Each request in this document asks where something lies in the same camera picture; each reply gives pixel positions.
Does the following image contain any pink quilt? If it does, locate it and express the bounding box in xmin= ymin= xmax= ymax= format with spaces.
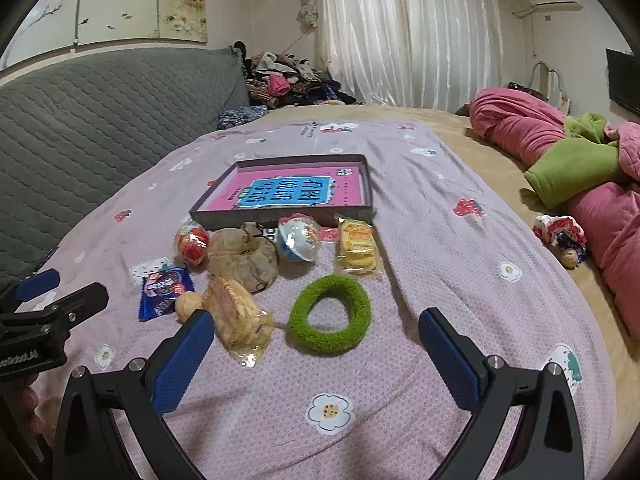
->
xmin=455 ymin=87 xmax=640 ymax=331

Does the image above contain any metal rack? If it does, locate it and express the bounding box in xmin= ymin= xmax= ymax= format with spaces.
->
xmin=530 ymin=60 xmax=571 ymax=111

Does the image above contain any dark cardboard tray pink inside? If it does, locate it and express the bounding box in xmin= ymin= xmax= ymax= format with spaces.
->
xmin=189 ymin=153 xmax=375 ymax=231

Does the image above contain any dark floral cloth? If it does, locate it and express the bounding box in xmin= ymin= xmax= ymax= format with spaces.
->
xmin=216 ymin=106 xmax=268 ymax=131

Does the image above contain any purple printed blanket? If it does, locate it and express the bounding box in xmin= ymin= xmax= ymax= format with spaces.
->
xmin=30 ymin=120 xmax=613 ymax=480

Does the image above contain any black television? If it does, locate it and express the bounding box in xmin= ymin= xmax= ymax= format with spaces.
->
xmin=606 ymin=48 xmax=640 ymax=123

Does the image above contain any person's left hand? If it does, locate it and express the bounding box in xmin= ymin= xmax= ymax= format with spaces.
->
xmin=20 ymin=385 xmax=42 ymax=436

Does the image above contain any green fleece blanket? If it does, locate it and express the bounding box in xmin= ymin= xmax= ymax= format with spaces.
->
xmin=524 ymin=112 xmax=631 ymax=211

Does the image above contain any blue cookie packet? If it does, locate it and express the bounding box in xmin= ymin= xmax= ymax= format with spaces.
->
xmin=138 ymin=265 xmax=196 ymax=323

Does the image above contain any beige scrunchie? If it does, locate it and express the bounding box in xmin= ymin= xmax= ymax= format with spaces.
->
xmin=206 ymin=224 xmax=280 ymax=294

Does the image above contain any green fuzzy scrunchie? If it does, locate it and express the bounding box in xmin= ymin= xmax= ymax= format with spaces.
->
xmin=286 ymin=275 xmax=372 ymax=354

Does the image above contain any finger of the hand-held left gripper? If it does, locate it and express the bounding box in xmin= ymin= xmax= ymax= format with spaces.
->
xmin=0 ymin=269 xmax=61 ymax=311
xmin=30 ymin=282 xmax=109 ymax=333

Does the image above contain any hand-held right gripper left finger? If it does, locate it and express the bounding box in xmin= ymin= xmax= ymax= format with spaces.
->
xmin=52 ymin=310 xmax=216 ymax=480

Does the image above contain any pile of clothes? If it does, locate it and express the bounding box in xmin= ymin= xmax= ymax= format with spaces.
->
xmin=232 ymin=40 xmax=361 ymax=108

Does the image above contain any red and white chocolate egg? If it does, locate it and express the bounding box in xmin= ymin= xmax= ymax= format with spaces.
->
xmin=174 ymin=219 xmax=211 ymax=267

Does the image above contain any walnut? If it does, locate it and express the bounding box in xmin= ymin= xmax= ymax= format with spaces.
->
xmin=174 ymin=291 xmax=206 ymax=322

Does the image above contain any curtain tieback pom-pom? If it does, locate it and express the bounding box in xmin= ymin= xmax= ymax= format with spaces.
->
xmin=295 ymin=4 xmax=321 ymax=31

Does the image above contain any floral wall painting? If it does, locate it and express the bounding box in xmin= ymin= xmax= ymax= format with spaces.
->
xmin=0 ymin=0 xmax=208 ymax=68

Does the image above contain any white curtain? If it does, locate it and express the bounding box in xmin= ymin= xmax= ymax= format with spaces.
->
xmin=292 ymin=0 xmax=506 ymax=111

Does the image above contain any clear cracker packet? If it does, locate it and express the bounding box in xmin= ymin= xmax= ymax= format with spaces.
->
xmin=201 ymin=274 xmax=277 ymax=368

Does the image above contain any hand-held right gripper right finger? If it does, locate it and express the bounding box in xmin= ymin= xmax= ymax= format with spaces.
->
xmin=419 ymin=308 xmax=586 ymax=480

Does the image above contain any yellow biscuit packet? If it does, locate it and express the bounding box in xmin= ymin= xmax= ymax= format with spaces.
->
xmin=334 ymin=216 xmax=383 ymax=278

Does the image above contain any grey quilted headboard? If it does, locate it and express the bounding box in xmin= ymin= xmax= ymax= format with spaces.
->
xmin=0 ymin=47 xmax=251 ymax=291

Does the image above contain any blue and red chocolate egg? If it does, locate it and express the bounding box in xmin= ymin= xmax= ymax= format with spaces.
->
xmin=276 ymin=214 xmax=321 ymax=264

